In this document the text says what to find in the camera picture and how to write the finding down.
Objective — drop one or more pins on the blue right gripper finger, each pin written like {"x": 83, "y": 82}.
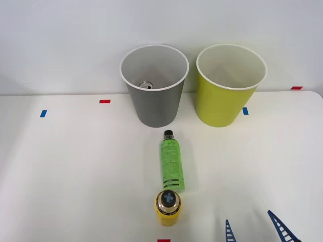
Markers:
{"x": 229, "y": 233}
{"x": 281, "y": 227}

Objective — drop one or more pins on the orange and pink drink can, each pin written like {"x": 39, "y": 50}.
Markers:
{"x": 146, "y": 85}

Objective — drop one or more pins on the yellow plastic bottle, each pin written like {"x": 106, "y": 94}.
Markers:
{"x": 167, "y": 209}

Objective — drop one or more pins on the green label plastic bottle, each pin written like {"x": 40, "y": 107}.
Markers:
{"x": 170, "y": 164}

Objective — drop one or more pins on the yellow-green plastic waste bin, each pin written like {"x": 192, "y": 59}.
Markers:
{"x": 222, "y": 106}

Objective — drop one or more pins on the grey plastic waste bin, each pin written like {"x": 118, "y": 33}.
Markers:
{"x": 156, "y": 108}

